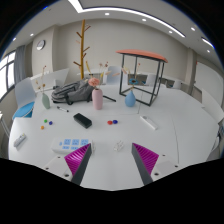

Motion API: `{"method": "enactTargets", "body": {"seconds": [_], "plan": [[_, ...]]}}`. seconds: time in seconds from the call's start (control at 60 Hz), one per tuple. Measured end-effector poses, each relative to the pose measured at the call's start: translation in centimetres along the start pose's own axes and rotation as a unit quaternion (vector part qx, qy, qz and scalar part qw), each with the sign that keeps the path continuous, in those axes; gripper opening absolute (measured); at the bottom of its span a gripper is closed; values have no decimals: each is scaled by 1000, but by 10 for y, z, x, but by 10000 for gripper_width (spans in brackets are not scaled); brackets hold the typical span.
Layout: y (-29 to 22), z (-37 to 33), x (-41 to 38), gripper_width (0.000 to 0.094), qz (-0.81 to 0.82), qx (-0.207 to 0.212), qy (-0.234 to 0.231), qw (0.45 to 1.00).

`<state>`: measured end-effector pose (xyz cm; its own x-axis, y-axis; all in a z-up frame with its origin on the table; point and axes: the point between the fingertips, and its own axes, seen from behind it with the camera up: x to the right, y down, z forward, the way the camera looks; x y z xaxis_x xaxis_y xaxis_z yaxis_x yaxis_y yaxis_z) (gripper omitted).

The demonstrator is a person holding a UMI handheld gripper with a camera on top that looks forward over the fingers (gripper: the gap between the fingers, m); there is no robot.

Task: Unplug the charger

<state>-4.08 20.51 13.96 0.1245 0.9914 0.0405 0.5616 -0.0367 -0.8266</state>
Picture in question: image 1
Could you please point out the ceiling light strip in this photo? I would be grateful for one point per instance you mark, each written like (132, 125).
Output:
(133, 12)

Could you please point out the black frame orange-topped table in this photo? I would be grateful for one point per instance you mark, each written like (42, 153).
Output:
(143, 54)

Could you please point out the blue bottle cap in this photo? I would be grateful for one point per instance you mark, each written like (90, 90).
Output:
(50, 122)
(115, 121)

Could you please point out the green vase with dried stems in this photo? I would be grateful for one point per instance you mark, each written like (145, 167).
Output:
(45, 101)

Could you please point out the wooden coat stand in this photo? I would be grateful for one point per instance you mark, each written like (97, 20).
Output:
(82, 50)

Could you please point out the orange bottle cap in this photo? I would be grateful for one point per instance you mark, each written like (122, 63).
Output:
(42, 127)

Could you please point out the blue vase with flowers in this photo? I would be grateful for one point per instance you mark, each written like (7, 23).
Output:
(130, 100)

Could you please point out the window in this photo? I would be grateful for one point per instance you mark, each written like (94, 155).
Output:
(6, 76)

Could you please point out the white remote with coloured buttons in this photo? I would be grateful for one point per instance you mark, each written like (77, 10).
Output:
(20, 140)

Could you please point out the black rectangular case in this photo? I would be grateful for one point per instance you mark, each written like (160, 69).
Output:
(82, 120)

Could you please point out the round ceiling spotlights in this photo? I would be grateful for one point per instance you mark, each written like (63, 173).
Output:
(107, 14)

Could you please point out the black and white marker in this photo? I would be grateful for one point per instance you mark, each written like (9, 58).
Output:
(62, 109)

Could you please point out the white wall board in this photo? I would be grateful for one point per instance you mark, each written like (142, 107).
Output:
(208, 83)

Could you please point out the pink vase with flowers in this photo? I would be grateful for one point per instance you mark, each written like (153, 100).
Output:
(97, 100)

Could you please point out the green bottle cap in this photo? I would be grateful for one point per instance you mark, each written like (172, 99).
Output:
(46, 121)

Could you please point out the plain white remote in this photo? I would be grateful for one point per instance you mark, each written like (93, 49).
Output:
(148, 122)

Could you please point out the round wall clock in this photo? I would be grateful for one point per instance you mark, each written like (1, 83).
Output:
(41, 45)

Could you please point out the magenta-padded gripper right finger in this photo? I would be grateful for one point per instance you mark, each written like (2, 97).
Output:
(146, 159)

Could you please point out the grey backpack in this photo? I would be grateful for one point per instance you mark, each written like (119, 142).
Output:
(71, 93)

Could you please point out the red bottle cap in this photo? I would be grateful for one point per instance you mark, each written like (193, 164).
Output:
(109, 122)

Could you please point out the thin black pen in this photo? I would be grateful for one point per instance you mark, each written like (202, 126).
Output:
(109, 98)

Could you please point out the white chair with blue cushion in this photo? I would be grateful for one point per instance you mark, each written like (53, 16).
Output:
(24, 93)

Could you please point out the grey curtain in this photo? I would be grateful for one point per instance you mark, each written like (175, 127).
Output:
(20, 63)

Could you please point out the white power strip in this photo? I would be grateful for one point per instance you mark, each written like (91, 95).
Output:
(60, 146)

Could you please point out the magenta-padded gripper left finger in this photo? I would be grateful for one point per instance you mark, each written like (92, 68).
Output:
(77, 159)

